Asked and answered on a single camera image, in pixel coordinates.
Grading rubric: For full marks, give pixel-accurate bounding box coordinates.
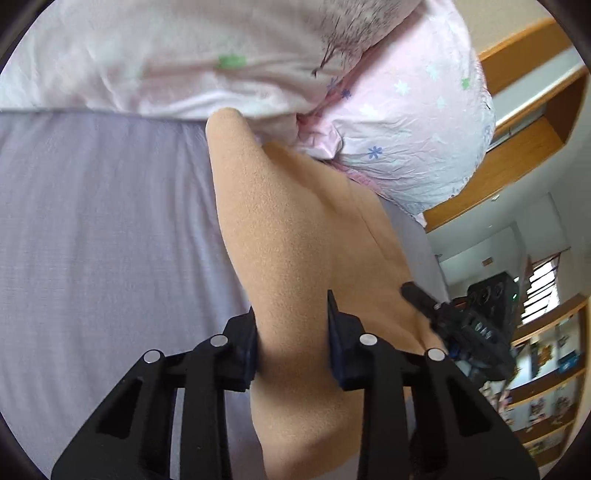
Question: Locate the tan fleece garment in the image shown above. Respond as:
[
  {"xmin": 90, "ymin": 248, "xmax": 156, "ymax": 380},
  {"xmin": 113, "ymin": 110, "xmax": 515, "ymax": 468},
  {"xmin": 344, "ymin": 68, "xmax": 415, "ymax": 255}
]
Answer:
[{"xmin": 206, "ymin": 108, "xmax": 441, "ymax": 479}]

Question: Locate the wooden stair railing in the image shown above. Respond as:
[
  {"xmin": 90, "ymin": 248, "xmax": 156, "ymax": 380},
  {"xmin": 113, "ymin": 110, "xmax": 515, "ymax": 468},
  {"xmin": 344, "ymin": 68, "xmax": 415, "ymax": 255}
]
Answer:
[{"xmin": 520, "ymin": 253, "xmax": 561, "ymax": 324}]

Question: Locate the lavender bed sheet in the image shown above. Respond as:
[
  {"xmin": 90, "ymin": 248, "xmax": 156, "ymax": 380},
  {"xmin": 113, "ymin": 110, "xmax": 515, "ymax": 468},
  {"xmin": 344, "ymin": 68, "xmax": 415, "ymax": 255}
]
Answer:
[{"xmin": 1, "ymin": 112, "xmax": 444, "ymax": 479}]

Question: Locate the large pink floral pillow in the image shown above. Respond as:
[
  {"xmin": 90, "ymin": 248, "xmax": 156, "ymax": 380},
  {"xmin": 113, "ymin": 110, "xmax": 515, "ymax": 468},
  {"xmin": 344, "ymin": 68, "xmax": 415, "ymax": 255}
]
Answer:
[{"xmin": 1, "ymin": 0, "xmax": 417, "ymax": 139}]

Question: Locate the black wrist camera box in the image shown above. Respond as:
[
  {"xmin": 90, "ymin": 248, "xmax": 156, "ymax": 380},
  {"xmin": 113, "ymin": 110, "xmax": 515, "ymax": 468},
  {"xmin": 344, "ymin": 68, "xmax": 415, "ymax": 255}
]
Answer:
[{"xmin": 467, "ymin": 272, "xmax": 519, "ymax": 329}]

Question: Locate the wooden wall shelf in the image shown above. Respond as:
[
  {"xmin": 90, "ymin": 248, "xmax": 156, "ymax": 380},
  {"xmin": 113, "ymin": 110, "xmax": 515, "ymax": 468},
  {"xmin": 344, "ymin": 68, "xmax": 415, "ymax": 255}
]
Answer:
[{"xmin": 481, "ymin": 294, "xmax": 590, "ymax": 469}]

